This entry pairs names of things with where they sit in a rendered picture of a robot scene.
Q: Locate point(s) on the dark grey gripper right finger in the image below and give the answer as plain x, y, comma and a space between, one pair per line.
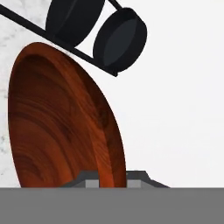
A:
138, 178

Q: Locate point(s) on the black wall rail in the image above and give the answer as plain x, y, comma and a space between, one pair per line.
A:
32, 26

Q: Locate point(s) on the black hanging pan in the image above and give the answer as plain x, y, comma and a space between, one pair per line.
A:
121, 42
73, 20

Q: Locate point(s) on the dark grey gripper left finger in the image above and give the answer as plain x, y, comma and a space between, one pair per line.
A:
84, 178

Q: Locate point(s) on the brown wooden bowl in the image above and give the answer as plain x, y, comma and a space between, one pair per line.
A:
55, 122

